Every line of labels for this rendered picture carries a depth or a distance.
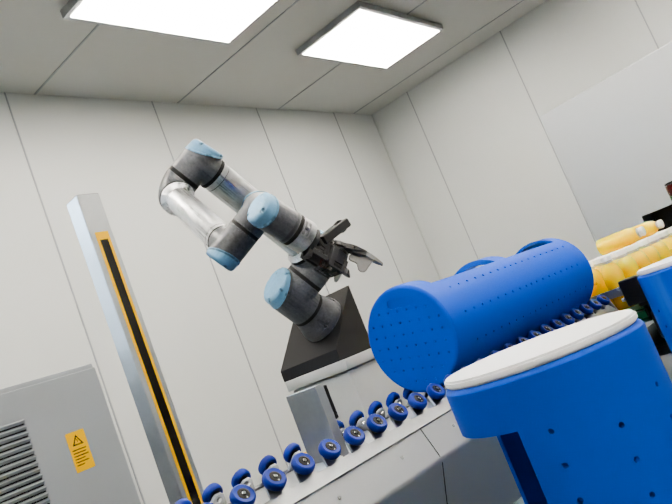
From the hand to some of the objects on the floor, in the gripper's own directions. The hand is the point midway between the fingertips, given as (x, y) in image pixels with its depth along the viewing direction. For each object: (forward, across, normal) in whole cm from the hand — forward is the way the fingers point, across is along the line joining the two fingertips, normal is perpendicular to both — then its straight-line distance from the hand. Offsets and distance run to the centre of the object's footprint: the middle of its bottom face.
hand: (367, 269), depth 194 cm
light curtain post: (+43, -3, -140) cm, 147 cm away
